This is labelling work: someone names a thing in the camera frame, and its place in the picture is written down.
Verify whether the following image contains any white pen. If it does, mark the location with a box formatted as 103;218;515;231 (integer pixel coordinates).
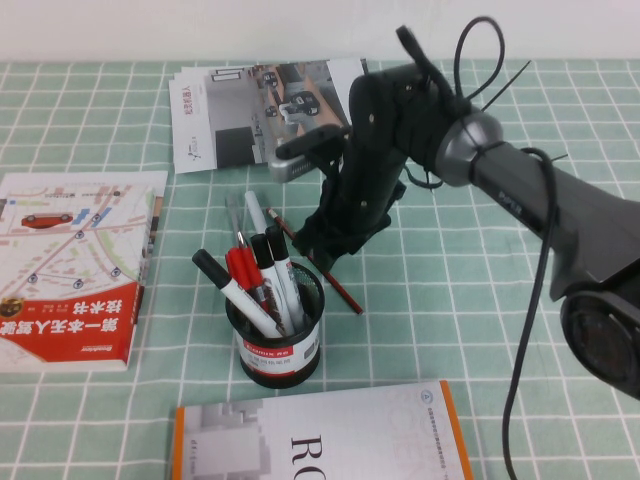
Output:
243;191;269;237

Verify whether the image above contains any red map cover book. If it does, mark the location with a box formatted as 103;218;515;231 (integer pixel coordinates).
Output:
0;171;169;374

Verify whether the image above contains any red pen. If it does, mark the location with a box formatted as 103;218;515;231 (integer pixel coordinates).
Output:
224;231;272;312

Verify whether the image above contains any brochure with office photo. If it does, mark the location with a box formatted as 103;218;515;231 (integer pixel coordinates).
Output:
168;61;371;175

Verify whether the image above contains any black mesh pen holder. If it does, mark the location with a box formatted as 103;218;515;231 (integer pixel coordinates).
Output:
223;260;327;389

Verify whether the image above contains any green checkered tablecloth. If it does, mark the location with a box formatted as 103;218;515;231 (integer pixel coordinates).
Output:
0;58;640;480

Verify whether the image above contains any slanted black-capped white marker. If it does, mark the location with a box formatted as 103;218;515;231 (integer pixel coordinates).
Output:
192;248;287;339

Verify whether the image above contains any clear grey pen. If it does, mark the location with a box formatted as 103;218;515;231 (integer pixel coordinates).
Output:
224;194;247;251

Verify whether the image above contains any white brochure underneath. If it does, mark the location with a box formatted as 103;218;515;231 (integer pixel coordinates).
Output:
172;57;374;101

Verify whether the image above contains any black zip tie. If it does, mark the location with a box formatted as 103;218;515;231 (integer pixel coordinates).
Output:
477;59;534;114

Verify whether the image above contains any black cable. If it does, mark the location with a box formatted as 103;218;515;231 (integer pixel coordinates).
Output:
396;16;571;480

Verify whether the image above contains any white book with orange edge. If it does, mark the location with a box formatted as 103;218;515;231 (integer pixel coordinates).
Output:
172;380;474;480

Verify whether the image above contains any red pencil with eraser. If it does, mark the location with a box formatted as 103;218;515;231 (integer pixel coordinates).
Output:
266;207;364;315

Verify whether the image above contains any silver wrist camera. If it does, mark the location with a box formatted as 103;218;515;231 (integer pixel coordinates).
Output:
268;124;352;184

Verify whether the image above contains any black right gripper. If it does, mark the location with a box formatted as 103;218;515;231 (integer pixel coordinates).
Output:
291;63;469;271

